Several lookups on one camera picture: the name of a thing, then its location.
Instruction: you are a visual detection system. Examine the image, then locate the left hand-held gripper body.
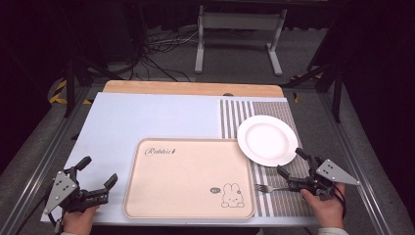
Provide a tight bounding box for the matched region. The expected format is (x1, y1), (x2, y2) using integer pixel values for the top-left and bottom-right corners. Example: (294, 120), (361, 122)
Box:
(43, 165), (110, 216)

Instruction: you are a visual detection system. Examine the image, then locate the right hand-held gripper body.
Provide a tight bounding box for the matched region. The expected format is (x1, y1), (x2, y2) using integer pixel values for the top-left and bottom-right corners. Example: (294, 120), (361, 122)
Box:
(288, 159), (362, 198)

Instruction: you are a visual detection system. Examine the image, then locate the silver metal fork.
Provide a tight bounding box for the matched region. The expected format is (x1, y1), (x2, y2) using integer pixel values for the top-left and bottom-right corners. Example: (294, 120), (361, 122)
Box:
(254, 183), (292, 194)

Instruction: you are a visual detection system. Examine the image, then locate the person's left hand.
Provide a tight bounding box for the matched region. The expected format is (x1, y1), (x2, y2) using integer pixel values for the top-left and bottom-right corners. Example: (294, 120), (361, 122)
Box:
(61, 205), (100, 235)

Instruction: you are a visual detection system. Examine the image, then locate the person's right hand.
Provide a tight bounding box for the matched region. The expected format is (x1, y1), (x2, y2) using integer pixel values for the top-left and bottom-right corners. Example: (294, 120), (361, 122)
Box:
(300, 183), (347, 230)

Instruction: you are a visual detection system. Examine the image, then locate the grey striped placemat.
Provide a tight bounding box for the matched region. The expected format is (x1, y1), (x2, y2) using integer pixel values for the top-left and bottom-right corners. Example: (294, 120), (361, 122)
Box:
(218, 98), (315, 218)

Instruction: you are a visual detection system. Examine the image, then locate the white round plate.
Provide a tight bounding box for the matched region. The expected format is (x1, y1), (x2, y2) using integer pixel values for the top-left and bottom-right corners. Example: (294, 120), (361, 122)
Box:
(237, 115), (300, 167)

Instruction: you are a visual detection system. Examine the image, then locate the pale blue table mat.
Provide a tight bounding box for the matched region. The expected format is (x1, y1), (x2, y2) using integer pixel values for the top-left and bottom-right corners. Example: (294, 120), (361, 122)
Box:
(40, 91), (320, 227)

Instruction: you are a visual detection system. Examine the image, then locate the yellow black floor tape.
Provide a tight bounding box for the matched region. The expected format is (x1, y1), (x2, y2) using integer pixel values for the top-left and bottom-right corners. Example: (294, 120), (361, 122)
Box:
(48, 78), (94, 106)

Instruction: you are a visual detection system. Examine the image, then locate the black tripod stand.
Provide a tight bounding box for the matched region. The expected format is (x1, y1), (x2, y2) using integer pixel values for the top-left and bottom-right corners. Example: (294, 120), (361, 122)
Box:
(282, 13), (348, 124)
(62, 19), (126, 119)

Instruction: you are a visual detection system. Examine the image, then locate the pink tray with rabbit print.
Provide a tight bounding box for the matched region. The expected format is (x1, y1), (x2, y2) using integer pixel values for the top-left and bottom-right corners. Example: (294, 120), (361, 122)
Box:
(122, 137), (256, 220)

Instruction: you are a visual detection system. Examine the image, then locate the grey metal stand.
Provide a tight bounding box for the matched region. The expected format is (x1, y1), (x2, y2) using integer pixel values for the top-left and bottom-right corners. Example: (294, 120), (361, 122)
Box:
(194, 4), (289, 77)

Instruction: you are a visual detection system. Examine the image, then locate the aluminium frame rail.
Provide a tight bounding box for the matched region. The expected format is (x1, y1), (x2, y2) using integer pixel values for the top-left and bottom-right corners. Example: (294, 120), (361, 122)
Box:
(0, 85), (96, 235)
(316, 92), (394, 235)

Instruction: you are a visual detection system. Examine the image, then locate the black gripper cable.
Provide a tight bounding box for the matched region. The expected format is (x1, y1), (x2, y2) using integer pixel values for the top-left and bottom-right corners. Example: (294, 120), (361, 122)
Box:
(332, 184), (348, 219)

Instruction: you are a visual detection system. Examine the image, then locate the bundle of floor cables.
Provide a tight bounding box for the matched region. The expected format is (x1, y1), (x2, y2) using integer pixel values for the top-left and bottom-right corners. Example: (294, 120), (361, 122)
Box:
(125, 23), (201, 83)

